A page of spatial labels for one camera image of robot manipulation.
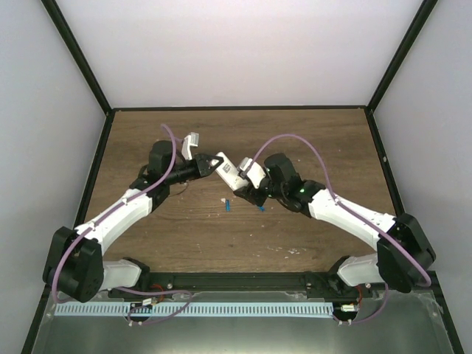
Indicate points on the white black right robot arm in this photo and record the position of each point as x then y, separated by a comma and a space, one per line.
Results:
401, 252

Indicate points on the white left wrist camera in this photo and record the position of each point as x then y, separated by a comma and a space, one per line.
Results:
189, 142

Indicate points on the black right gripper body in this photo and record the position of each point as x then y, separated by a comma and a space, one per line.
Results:
251, 194

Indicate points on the white air conditioner remote control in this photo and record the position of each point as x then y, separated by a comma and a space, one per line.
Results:
230, 174

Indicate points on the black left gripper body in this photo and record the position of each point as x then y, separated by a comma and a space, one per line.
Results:
176, 176

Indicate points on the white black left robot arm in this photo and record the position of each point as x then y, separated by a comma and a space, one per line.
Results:
75, 264

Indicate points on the metal front plate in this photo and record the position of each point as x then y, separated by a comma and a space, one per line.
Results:
385, 323

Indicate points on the light blue slotted cable duct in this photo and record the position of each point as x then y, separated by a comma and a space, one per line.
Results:
199, 309

